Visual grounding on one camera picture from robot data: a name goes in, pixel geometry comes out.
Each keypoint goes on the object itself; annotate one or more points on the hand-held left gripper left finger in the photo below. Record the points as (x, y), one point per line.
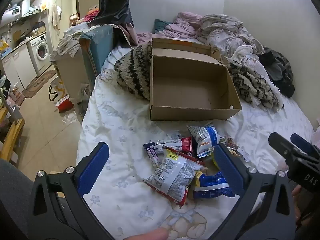
(93, 167)

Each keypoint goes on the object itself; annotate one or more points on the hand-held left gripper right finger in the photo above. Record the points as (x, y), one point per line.
(227, 167)

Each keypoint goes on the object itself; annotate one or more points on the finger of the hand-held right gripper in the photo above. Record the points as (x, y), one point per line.
(281, 145)
(303, 145)

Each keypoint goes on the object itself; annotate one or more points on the brown white small packet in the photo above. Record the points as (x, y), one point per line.
(236, 148)

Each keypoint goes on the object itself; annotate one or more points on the dark blue yellow snack bag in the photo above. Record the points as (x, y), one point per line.
(212, 183)

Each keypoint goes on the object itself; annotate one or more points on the blue and white snack bag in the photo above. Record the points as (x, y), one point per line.
(205, 136)

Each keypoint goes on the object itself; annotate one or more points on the red small snack packet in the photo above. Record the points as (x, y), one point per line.
(186, 143)

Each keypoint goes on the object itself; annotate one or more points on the silver red-edged snack bag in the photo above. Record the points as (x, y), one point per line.
(172, 177)

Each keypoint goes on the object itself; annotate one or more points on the purple white small packet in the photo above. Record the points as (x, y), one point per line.
(152, 152)

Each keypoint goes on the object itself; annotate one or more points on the white small snack packet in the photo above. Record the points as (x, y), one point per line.
(170, 141)

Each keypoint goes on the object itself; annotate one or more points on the cardboard box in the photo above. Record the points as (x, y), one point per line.
(190, 87)

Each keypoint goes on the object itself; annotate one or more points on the person's right hand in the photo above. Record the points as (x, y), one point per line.
(296, 200)

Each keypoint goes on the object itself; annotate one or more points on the person's left hand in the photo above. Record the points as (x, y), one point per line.
(155, 234)

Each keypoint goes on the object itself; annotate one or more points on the white floral bear bed sheet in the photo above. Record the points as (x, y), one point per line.
(120, 120)

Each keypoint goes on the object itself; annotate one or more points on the red box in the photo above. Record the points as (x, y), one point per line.
(65, 104)

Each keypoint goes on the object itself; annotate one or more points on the dark clothes pile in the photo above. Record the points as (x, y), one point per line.
(277, 67)

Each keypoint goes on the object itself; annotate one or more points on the person's grey clothed leg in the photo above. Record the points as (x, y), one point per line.
(15, 192)

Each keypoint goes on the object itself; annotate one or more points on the yellow wooden rack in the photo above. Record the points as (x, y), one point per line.
(13, 135)

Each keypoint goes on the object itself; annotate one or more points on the white yellow shopping bag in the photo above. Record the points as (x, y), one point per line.
(58, 87)

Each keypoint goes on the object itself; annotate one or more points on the beige cabinet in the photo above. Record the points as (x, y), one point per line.
(72, 75)

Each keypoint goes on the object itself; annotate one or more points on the brown floor mat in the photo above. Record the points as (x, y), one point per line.
(37, 85)

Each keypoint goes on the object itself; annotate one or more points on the cream black fuzzy blanket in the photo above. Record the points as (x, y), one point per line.
(135, 67)

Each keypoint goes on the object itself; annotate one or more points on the pile of crumpled clothes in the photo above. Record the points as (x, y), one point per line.
(225, 32)

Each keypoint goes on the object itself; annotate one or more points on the white kitchen cabinet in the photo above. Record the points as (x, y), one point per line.
(20, 65)

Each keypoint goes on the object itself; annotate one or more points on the patterned beige cloth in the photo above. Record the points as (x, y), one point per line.
(70, 42)

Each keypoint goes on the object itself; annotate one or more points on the white washing machine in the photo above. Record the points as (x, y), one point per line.
(41, 51)

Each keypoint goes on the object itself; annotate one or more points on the pink crumpled cloth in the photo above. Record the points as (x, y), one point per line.
(180, 26)

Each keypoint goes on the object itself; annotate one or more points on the red pink clothes pile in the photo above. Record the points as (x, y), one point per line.
(92, 16)

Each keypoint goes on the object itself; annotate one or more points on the hanging white towel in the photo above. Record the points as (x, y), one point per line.
(56, 15)

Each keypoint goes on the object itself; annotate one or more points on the teal pillow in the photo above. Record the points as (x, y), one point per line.
(161, 25)

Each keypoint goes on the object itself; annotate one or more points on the black plastic bag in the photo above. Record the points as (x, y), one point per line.
(112, 2)

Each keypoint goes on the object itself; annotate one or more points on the white water heater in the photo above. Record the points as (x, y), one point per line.
(17, 10)

